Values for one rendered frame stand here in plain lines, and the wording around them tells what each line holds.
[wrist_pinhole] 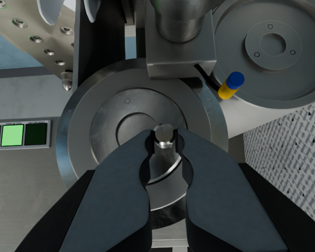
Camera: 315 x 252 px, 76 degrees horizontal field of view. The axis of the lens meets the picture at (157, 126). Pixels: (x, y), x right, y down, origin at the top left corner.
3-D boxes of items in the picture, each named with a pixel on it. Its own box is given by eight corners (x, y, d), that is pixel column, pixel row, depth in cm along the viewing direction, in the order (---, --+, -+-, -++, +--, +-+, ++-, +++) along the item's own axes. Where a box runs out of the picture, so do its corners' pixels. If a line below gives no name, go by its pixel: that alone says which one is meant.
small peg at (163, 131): (150, 125, 12) (172, 119, 12) (153, 132, 15) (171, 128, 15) (155, 147, 12) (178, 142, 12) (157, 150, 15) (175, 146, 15)
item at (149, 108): (102, 78, 16) (195, 96, 16) (109, 87, 18) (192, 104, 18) (75, 172, 15) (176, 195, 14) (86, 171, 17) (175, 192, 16)
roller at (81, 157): (204, 62, 17) (220, 208, 15) (181, 124, 42) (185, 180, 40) (68, 72, 17) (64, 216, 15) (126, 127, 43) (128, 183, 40)
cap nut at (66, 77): (71, 71, 51) (71, 87, 51) (78, 77, 55) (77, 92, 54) (57, 71, 52) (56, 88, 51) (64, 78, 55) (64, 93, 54)
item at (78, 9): (82, -67, 22) (77, 93, 19) (125, 51, 45) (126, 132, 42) (78, -67, 22) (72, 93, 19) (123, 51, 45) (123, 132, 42)
